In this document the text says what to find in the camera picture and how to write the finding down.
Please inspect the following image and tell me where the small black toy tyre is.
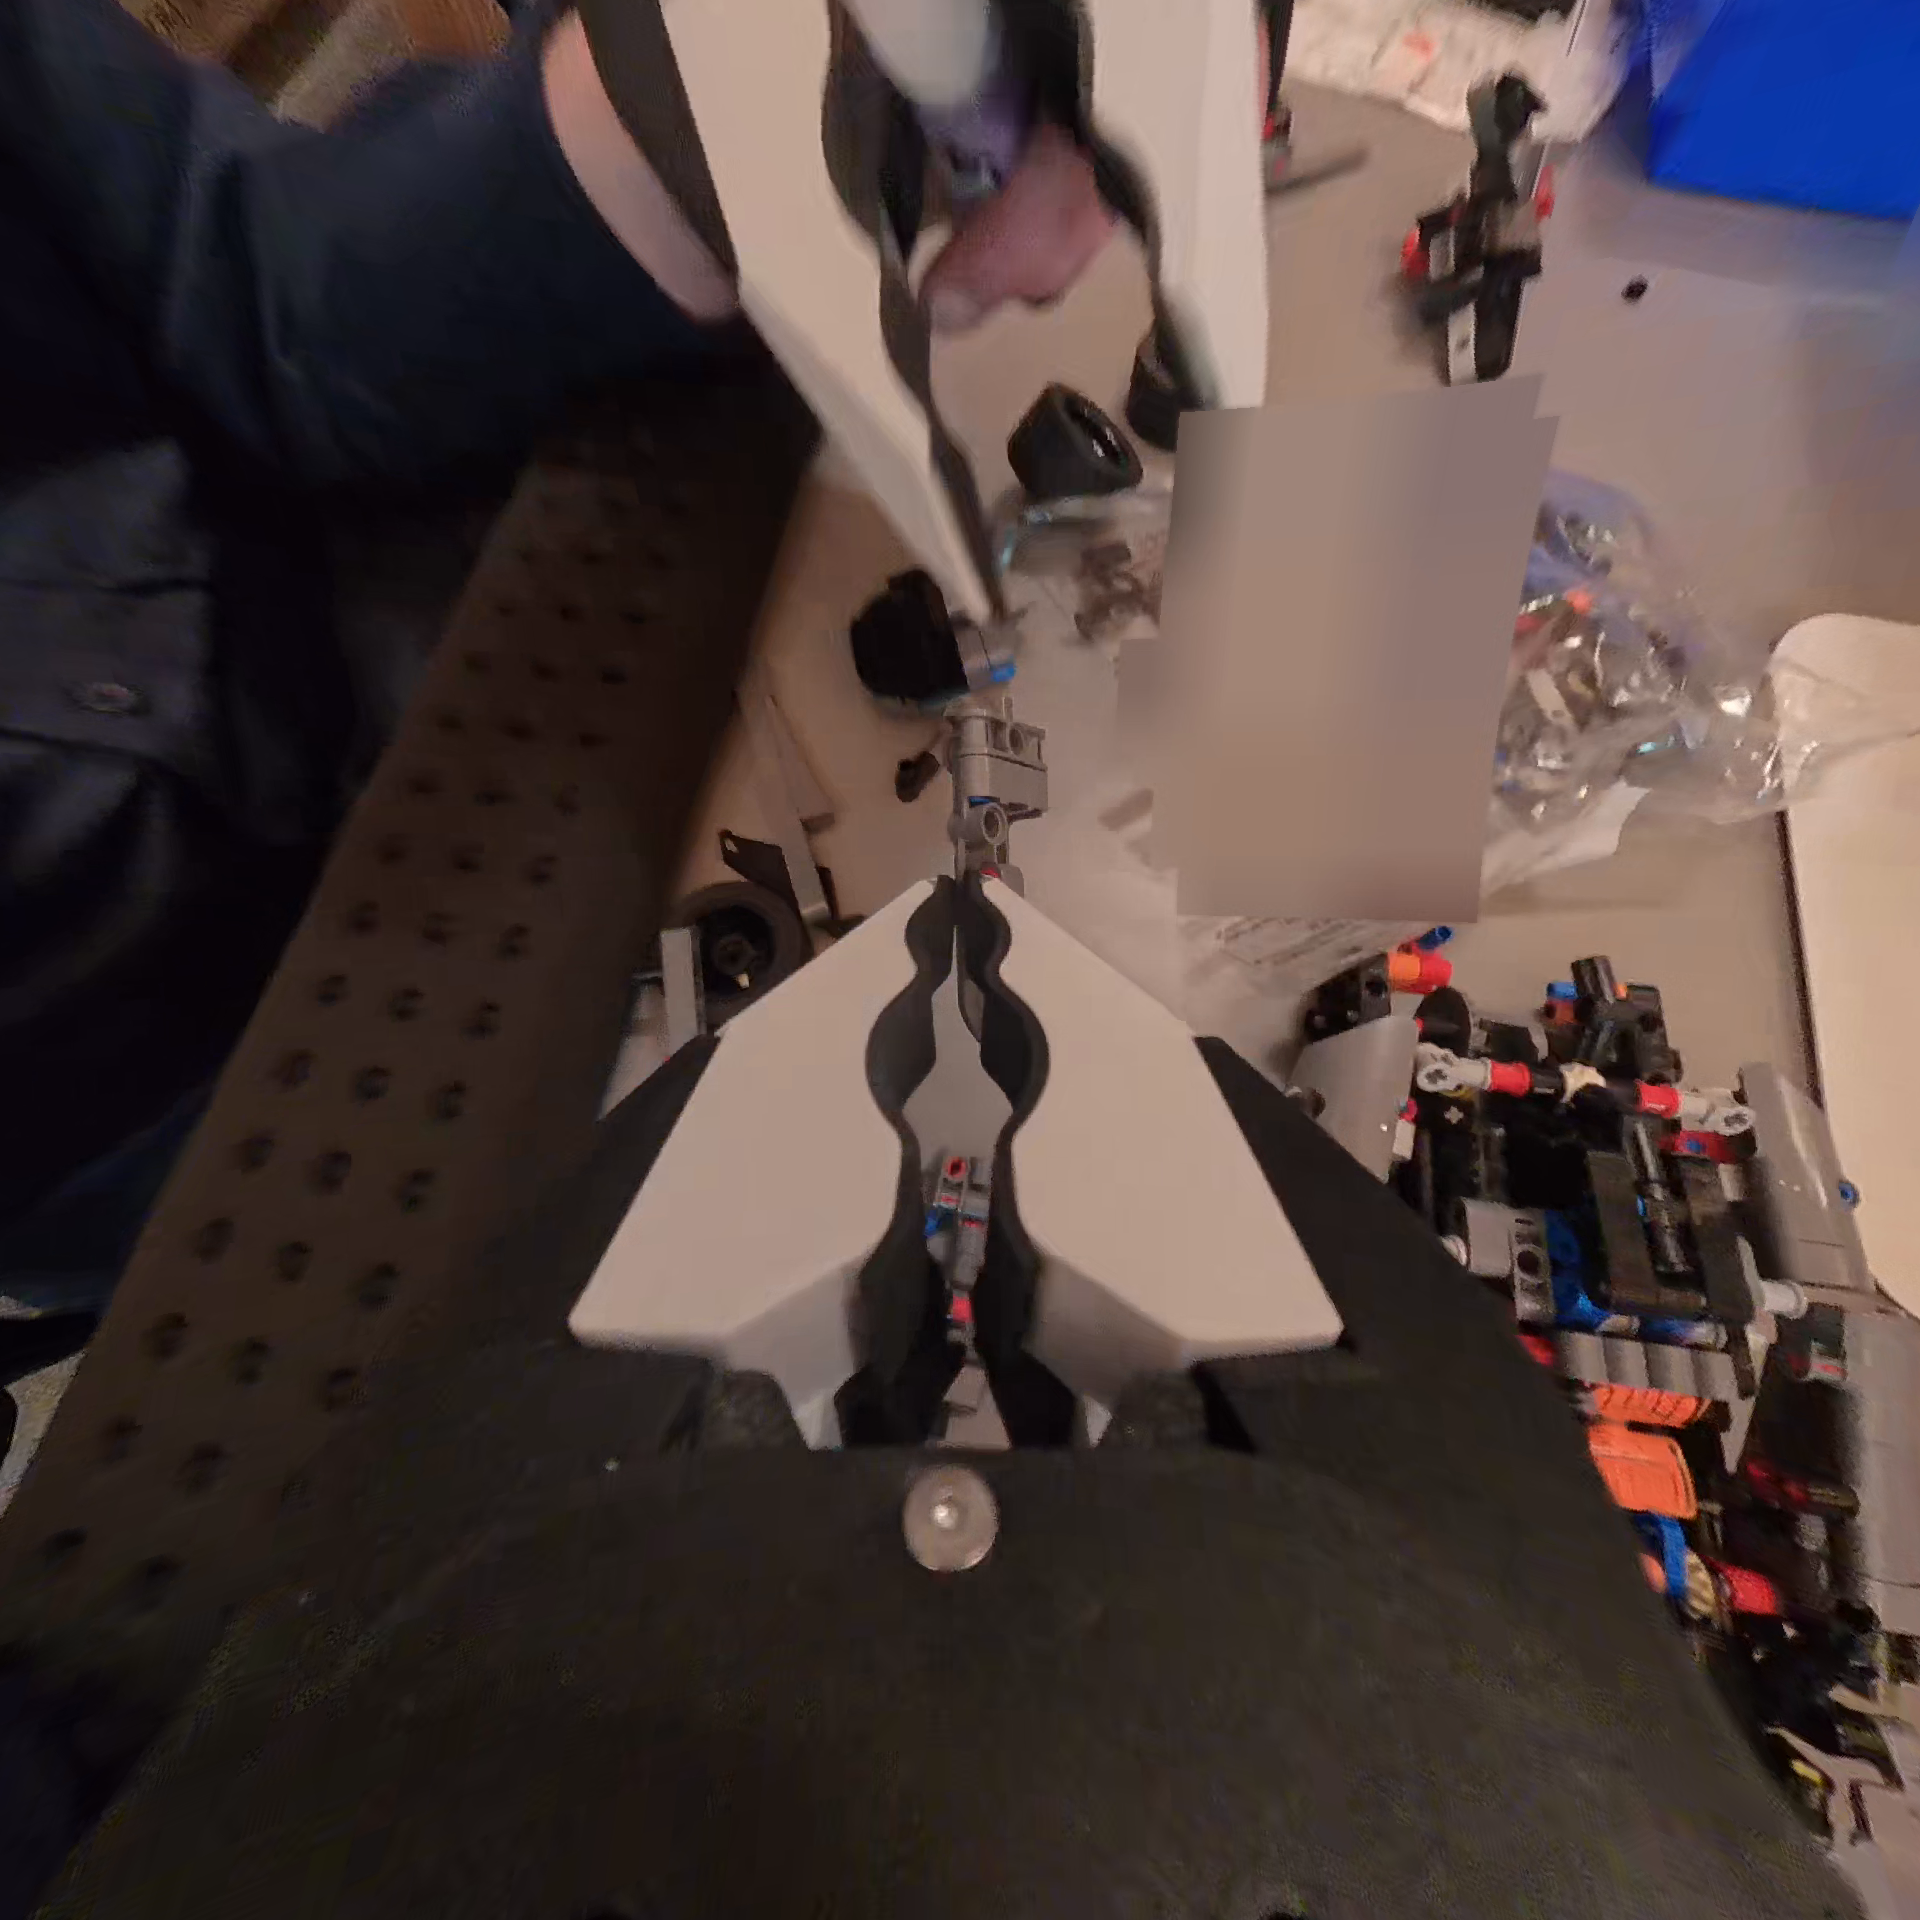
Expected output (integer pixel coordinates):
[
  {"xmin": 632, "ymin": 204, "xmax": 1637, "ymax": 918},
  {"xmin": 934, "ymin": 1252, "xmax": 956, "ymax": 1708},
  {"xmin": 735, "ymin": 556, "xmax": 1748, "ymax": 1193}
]
[
  {"xmin": 1122, "ymin": 327, "xmax": 1205, "ymax": 454},
  {"xmin": 1005, "ymin": 381, "xmax": 1146, "ymax": 508}
]

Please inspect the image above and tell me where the small black red brick assembly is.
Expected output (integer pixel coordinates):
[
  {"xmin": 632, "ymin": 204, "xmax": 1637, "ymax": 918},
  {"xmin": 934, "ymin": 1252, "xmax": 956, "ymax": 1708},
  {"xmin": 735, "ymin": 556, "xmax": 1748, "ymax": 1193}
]
[{"xmin": 1399, "ymin": 67, "xmax": 1557, "ymax": 386}]

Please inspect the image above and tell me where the white book stand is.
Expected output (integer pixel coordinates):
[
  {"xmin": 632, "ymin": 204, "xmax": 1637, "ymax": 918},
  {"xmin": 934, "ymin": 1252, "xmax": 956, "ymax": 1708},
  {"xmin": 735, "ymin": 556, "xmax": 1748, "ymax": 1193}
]
[{"xmin": 1767, "ymin": 612, "xmax": 1920, "ymax": 1314}]

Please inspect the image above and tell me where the grey brick beam assembly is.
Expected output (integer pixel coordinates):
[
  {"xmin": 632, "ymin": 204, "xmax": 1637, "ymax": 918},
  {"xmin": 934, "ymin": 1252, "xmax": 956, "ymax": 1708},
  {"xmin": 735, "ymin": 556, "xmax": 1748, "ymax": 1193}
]
[{"xmin": 919, "ymin": 687, "xmax": 1056, "ymax": 1423}]

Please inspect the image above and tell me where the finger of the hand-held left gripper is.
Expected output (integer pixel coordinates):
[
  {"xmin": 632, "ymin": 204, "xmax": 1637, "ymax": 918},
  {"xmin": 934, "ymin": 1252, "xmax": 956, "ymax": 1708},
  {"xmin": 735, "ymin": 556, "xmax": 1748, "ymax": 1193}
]
[
  {"xmin": 655, "ymin": 0, "xmax": 1015, "ymax": 623},
  {"xmin": 1068, "ymin": 0, "xmax": 1273, "ymax": 437}
]

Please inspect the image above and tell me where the large black toy wheel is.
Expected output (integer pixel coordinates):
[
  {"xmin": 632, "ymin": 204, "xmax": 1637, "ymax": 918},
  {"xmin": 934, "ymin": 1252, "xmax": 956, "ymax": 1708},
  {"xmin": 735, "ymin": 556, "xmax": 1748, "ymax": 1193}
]
[{"xmin": 660, "ymin": 877, "xmax": 817, "ymax": 1037}]

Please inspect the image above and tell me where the small bag of black pins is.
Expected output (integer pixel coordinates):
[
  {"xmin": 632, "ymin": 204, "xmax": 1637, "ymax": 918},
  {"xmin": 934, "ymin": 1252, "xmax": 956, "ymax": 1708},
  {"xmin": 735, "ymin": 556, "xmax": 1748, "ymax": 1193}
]
[{"xmin": 991, "ymin": 486, "xmax": 1175, "ymax": 645}]

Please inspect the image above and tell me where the blue plastic bin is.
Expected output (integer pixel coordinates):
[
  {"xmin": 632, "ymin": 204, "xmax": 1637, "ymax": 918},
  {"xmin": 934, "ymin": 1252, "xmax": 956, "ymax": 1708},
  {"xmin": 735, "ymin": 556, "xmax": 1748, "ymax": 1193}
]
[{"xmin": 1641, "ymin": 0, "xmax": 1920, "ymax": 223}]

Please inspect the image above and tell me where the black perforated board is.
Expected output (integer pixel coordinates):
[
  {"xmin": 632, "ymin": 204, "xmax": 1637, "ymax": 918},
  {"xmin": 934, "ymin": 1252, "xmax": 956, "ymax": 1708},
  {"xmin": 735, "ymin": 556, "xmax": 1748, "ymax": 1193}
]
[{"xmin": 0, "ymin": 375, "xmax": 825, "ymax": 1697}]

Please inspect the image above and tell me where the clear bag of brick pieces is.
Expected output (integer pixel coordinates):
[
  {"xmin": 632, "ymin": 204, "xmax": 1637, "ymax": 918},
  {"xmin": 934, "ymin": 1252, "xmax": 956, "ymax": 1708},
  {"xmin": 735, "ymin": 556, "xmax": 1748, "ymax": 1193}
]
[{"xmin": 1486, "ymin": 468, "xmax": 1806, "ymax": 893}]

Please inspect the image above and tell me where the person's left forearm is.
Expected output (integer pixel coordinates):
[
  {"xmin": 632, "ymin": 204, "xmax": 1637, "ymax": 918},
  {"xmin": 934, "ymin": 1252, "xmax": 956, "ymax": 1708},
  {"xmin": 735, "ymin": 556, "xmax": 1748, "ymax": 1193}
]
[{"xmin": 0, "ymin": 0, "xmax": 745, "ymax": 495}]

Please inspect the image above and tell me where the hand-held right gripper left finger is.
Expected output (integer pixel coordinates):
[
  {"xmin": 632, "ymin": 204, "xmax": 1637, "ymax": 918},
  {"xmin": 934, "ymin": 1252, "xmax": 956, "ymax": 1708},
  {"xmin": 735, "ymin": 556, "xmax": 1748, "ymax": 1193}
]
[{"xmin": 566, "ymin": 877, "xmax": 975, "ymax": 1449}]

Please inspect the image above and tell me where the clear bag with warning print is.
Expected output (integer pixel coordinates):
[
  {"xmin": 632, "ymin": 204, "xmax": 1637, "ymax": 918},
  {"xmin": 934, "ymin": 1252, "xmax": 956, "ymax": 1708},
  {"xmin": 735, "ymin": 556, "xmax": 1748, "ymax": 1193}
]
[{"xmin": 1176, "ymin": 900, "xmax": 1420, "ymax": 991}]

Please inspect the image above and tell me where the large toy brick car model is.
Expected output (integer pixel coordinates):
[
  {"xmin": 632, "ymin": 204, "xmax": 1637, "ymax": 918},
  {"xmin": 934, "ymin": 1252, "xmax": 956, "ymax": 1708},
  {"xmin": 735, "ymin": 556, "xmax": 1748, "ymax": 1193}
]
[{"xmin": 1286, "ymin": 931, "xmax": 1920, "ymax": 1853}]

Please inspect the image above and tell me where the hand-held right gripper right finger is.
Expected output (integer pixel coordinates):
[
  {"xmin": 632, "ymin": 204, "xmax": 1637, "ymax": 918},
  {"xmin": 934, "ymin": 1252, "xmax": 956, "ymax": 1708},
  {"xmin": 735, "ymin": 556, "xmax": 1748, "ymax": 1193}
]
[{"xmin": 965, "ymin": 873, "xmax": 1346, "ymax": 1449}]

